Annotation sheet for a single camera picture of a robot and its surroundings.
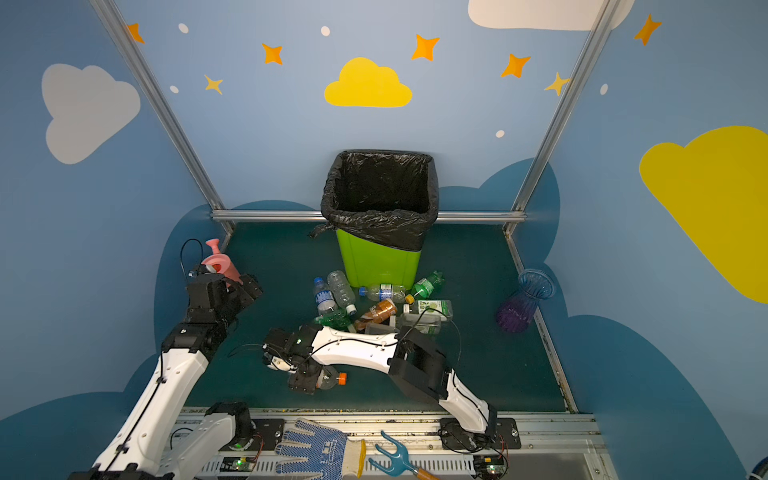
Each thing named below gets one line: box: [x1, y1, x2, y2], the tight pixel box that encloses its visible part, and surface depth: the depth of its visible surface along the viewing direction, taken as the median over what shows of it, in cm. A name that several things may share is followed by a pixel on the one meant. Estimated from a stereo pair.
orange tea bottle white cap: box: [355, 299, 397, 331], surface depth 94 cm
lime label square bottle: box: [417, 299, 453, 319], surface depth 97 cm
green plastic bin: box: [336, 229, 421, 290], surface depth 92 cm
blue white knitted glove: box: [275, 418, 366, 480], surface depth 73 cm
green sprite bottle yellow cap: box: [314, 308, 353, 331], surface depth 91 cm
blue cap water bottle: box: [358, 284, 406, 302], surface depth 100 cm
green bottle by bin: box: [405, 270, 445, 305], surface depth 100 cm
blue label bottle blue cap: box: [313, 277, 337, 315], surface depth 97 cm
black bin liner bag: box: [309, 149, 439, 251], surface depth 87 cm
